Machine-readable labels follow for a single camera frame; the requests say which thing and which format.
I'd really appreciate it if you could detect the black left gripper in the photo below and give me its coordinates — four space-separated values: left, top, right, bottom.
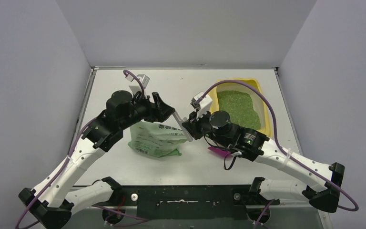
120 91 174 130

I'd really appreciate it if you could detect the white bag sealing clip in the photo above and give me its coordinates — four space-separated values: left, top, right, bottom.
173 111 193 142

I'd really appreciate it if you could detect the green cat litter bag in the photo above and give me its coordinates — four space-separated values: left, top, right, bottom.
128 121 188 158

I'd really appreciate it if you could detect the magenta plastic scoop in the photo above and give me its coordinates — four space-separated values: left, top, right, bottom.
208 146 232 158

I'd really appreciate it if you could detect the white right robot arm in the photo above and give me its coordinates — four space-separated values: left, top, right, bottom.
182 111 345 213

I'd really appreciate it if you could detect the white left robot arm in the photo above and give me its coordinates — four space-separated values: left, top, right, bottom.
19 90 175 229

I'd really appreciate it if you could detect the green litter in box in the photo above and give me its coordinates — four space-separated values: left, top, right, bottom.
217 90 261 130

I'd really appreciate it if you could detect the yellow litter box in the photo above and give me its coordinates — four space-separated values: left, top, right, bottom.
208 83 274 137

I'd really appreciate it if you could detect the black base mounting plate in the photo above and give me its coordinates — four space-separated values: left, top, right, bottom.
100 185 269 220

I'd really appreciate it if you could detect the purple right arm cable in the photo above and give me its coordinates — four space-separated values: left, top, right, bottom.
192 79 359 229

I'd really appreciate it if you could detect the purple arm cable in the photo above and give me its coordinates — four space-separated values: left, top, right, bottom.
192 79 359 229
15 70 151 229

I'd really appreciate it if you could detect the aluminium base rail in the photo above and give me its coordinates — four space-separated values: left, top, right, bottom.
61 200 327 229

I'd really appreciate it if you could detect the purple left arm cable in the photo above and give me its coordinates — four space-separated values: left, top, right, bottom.
15 70 151 229

